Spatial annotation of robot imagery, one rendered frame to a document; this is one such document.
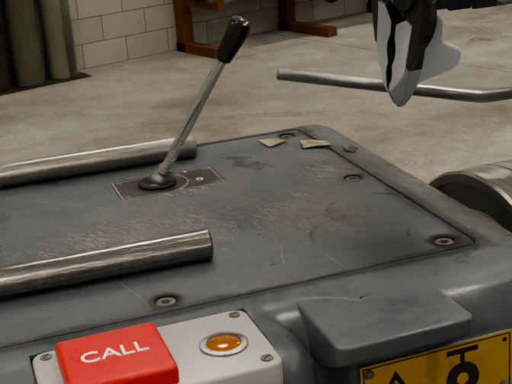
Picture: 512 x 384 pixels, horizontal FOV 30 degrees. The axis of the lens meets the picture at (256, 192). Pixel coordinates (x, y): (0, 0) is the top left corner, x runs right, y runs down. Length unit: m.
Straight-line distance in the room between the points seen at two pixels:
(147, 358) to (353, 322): 0.13
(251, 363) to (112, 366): 0.08
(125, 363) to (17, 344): 0.09
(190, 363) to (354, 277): 0.15
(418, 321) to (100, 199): 0.35
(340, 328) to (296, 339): 0.03
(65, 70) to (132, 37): 0.82
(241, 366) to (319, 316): 0.07
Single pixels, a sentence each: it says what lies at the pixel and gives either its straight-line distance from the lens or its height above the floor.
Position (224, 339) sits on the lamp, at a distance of 0.57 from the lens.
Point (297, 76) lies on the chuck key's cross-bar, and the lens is 0.91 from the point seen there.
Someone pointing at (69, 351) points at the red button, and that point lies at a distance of 0.56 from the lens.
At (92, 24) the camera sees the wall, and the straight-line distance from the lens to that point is 7.89.
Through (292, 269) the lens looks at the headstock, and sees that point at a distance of 0.66.
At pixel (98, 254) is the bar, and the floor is 1.28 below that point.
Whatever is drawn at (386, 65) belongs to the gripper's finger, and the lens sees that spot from 0.86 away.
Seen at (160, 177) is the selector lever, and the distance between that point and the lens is 0.85.
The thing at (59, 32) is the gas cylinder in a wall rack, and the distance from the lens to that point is 7.46.
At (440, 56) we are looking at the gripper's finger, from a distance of 0.85.
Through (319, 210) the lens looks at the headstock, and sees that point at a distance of 0.76.
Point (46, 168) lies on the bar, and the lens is 0.90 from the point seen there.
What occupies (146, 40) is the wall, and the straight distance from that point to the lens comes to 8.15.
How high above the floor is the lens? 1.53
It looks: 19 degrees down
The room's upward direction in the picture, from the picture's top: 5 degrees counter-clockwise
